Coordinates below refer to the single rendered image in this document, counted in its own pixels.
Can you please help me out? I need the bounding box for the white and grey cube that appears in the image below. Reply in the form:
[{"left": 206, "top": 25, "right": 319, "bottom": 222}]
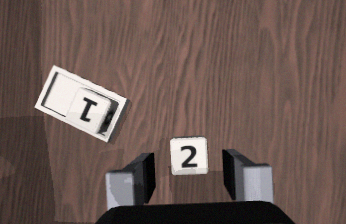
[
  {"left": 65, "top": 87, "right": 119, "bottom": 134},
  {"left": 170, "top": 135, "right": 208, "bottom": 175}
]

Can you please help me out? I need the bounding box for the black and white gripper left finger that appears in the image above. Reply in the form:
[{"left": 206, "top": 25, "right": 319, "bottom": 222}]
[{"left": 106, "top": 153, "right": 156, "bottom": 210}]

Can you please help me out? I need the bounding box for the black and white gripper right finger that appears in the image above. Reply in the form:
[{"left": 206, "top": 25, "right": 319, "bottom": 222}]
[{"left": 222, "top": 149, "right": 274, "bottom": 204}]

